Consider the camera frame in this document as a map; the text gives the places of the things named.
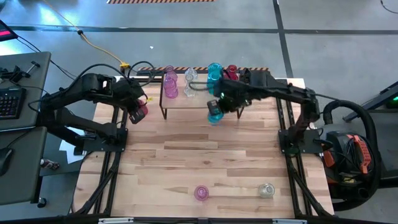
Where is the black aluminium table frame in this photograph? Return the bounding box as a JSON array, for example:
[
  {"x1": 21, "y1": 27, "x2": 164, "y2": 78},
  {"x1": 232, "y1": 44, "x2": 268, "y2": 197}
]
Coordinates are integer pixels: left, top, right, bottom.
[{"x1": 70, "y1": 70, "x2": 333, "y2": 218}]

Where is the grey side desk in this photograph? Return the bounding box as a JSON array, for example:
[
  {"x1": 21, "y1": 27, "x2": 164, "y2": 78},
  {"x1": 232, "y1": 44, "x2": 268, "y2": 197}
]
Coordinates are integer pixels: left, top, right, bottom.
[
  {"x1": 0, "y1": 126, "x2": 48, "y2": 206},
  {"x1": 0, "y1": 51, "x2": 52, "y2": 131}
]

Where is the black computer mouse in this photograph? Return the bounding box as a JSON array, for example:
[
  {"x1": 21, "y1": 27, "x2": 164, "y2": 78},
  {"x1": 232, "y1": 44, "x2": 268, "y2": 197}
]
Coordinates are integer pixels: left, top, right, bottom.
[{"x1": 0, "y1": 147, "x2": 15, "y2": 178}]

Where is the round red glass vase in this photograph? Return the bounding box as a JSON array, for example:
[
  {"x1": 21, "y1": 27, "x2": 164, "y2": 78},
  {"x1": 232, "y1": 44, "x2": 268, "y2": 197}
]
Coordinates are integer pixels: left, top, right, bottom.
[{"x1": 225, "y1": 64, "x2": 239, "y2": 79}]

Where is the wide round clear glass vase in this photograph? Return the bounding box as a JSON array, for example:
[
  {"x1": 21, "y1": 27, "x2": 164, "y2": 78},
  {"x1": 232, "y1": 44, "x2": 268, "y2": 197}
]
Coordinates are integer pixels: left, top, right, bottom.
[{"x1": 258, "y1": 182, "x2": 276, "y2": 199}]

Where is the wooden shelf with black frame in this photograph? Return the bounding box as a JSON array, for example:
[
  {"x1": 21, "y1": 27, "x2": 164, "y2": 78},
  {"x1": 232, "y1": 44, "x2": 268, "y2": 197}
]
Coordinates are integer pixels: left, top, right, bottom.
[{"x1": 159, "y1": 72, "x2": 246, "y2": 121}]

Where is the black corrugated hose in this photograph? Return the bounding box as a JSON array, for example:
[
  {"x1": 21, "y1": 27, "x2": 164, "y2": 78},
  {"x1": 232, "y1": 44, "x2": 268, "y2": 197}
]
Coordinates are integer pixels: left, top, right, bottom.
[{"x1": 322, "y1": 99, "x2": 379, "y2": 212}]

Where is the computer monitor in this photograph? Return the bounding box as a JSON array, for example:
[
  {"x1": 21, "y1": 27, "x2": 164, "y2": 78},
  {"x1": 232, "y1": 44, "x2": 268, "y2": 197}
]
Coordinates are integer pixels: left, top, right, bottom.
[{"x1": 0, "y1": 19, "x2": 19, "y2": 43}]

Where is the teal diamond-pattern glass bottle vase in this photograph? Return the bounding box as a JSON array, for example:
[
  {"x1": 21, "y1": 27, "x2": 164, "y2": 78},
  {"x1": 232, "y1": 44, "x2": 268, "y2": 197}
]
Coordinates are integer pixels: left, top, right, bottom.
[{"x1": 207, "y1": 107, "x2": 225, "y2": 126}]

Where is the black desk clamp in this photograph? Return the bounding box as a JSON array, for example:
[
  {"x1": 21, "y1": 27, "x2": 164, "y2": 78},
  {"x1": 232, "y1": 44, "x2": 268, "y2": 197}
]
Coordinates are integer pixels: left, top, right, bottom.
[{"x1": 0, "y1": 60, "x2": 41, "y2": 84}]

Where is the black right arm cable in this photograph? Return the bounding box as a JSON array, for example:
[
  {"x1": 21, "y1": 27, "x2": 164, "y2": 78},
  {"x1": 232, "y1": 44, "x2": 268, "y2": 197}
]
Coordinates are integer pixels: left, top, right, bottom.
[{"x1": 185, "y1": 81, "x2": 224, "y2": 93}]

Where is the striped floor cable cover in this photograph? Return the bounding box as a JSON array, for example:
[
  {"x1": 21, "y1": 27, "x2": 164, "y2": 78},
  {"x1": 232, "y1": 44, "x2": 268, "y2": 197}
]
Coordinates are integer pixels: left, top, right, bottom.
[{"x1": 136, "y1": 66, "x2": 271, "y2": 78}]

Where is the pink cone-shaped glass vase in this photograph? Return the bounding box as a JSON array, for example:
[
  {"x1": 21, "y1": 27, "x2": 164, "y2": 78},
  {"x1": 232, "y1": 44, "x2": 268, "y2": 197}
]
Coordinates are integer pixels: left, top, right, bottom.
[{"x1": 193, "y1": 185, "x2": 210, "y2": 202}]

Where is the small pink glass vase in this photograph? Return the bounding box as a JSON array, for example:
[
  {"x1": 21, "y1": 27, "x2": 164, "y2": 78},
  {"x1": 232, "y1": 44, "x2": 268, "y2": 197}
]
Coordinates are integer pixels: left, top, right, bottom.
[{"x1": 165, "y1": 65, "x2": 177, "y2": 80}]

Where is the wide-mouthed teal glass vase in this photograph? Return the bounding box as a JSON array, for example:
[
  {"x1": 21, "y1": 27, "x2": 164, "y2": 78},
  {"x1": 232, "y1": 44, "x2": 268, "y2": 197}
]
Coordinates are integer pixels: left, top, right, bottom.
[{"x1": 207, "y1": 62, "x2": 223, "y2": 75}]

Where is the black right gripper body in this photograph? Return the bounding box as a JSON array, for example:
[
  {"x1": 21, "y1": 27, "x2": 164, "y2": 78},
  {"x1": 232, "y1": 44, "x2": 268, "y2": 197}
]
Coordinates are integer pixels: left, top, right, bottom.
[{"x1": 216, "y1": 78, "x2": 250, "y2": 115}]

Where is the round teal glass vase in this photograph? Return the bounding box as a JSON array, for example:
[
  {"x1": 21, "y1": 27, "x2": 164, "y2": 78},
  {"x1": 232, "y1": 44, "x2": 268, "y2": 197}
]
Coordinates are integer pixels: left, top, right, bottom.
[{"x1": 206, "y1": 73, "x2": 222, "y2": 95}]

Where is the small metal cylinder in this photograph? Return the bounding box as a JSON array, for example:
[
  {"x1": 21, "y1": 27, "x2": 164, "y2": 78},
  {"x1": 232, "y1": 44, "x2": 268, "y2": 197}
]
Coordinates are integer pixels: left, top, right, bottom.
[{"x1": 39, "y1": 157, "x2": 60, "y2": 171}]

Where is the black orange vacuum cleaner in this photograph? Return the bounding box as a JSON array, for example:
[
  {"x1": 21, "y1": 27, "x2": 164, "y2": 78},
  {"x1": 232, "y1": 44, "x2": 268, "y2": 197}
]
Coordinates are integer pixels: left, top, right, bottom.
[{"x1": 320, "y1": 130, "x2": 379, "y2": 200}]

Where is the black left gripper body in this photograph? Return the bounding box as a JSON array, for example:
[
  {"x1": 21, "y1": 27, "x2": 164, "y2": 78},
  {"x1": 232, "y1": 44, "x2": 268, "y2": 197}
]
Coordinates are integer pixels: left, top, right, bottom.
[{"x1": 114, "y1": 77, "x2": 147, "y2": 110}]

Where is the black keyboard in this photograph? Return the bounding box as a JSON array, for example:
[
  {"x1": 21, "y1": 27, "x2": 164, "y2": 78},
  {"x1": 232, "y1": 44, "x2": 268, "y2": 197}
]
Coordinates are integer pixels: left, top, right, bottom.
[{"x1": 0, "y1": 86, "x2": 27, "y2": 121}]

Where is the pink ribbed glass bottle vase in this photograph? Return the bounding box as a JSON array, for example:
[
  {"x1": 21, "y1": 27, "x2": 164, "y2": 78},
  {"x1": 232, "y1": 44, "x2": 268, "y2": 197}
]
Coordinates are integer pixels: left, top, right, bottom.
[{"x1": 164, "y1": 77, "x2": 179, "y2": 100}]

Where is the small round clear glass vase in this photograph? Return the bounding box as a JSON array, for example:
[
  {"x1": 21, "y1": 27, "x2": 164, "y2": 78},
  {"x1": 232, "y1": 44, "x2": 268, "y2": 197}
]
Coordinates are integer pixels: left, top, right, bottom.
[{"x1": 184, "y1": 67, "x2": 199, "y2": 82}]

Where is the orange floor cable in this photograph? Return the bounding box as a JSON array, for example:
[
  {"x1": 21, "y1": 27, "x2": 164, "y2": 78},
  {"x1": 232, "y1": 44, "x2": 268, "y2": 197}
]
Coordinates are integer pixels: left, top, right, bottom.
[{"x1": 43, "y1": 0, "x2": 125, "y2": 68}]

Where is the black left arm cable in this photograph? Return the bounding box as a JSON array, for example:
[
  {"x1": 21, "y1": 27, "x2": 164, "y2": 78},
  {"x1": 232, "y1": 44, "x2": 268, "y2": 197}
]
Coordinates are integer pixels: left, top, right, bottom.
[{"x1": 76, "y1": 60, "x2": 155, "y2": 85}]

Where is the tall faceted clear glass vase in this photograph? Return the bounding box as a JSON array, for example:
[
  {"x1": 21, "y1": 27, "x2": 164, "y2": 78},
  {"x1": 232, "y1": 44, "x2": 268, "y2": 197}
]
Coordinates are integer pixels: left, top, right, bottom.
[{"x1": 183, "y1": 80, "x2": 197, "y2": 98}]

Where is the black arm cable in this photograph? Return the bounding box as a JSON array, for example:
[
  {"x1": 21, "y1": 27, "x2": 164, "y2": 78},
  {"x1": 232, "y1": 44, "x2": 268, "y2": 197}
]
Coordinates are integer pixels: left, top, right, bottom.
[
  {"x1": 76, "y1": 60, "x2": 155, "y2": 85},
  {"x1": 185, "y1": 81, "x2": 224, "y2": 93}
]

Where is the silver aluminium extrusion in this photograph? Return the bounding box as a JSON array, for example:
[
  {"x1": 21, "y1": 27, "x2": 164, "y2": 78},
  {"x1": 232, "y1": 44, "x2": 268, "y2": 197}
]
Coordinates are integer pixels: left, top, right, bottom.
[
  {"x1": 272, "y1": 218, "x2": 308, "y2": 224},
  {"x1": 98, "y1": 217, "x2": 134, "y2": 224}
]

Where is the black equipment with green light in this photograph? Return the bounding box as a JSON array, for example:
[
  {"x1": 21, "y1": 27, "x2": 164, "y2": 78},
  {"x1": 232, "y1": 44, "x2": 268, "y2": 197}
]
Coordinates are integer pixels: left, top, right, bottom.
[{"x1": 341, "y1": 80, "x2": 398, "y2": 123}]

